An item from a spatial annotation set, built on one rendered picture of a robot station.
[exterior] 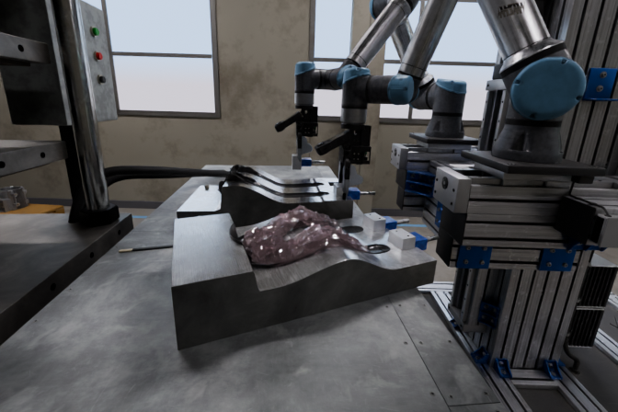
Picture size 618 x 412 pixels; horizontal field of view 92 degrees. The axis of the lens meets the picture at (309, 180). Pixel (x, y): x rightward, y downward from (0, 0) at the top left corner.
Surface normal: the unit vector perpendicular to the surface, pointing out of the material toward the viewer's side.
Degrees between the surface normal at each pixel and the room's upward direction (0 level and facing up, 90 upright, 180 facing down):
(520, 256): 90
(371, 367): 0
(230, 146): 90
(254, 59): 90
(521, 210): 90
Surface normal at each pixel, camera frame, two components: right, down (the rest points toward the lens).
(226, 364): 0.03, -0.97
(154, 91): -0.01, 0.25
